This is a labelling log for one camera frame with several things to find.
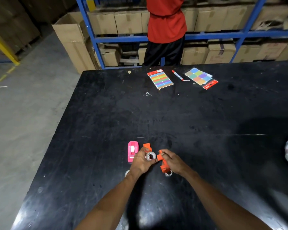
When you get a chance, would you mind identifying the person's right hand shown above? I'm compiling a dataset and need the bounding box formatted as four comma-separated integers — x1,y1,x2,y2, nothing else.
158,148,200,181

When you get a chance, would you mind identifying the person's left hand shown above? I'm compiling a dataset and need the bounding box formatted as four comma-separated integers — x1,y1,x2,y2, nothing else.
128,146,158,180

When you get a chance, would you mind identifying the pink tape dispenser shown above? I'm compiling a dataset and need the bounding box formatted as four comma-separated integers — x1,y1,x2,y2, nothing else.
127,141,140,164

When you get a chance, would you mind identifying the orange tape dispenser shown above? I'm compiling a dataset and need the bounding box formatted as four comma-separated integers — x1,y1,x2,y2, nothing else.
156,150,171,174

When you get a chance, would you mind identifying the person's right forearm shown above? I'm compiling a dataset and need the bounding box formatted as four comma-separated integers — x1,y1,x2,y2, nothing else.
182,170,273,230

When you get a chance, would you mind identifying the person's left forearm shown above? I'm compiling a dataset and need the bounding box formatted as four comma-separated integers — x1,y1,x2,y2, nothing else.
74,171,147,230

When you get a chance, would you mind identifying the striped colour sticky note pack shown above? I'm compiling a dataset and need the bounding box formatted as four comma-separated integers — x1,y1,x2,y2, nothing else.
147,69,174,90

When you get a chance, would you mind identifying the red marker pen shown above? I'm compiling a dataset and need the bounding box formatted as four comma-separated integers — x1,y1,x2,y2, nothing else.
172,70,190,82

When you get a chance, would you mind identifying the pastel squares sticky note pack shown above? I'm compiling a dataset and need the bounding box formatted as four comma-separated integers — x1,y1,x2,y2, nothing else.
184,67,219,90

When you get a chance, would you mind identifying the blue metal shelf rack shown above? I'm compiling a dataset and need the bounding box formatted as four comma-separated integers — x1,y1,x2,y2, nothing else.
76,0,288,70

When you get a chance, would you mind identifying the tall open cardboard carton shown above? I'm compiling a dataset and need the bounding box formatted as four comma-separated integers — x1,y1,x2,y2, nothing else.
52,12,99,74

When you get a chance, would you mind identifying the row of shelved cardboard boxes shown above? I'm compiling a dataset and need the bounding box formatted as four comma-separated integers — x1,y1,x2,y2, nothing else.
87,0,288,67

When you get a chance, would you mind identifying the yellow slanted steel beam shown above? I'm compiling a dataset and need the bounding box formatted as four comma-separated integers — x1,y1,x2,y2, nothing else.
0,28,20,66

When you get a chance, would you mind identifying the stack of dark brown cartons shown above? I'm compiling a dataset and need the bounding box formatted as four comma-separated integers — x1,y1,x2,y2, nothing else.
0,0,77,54

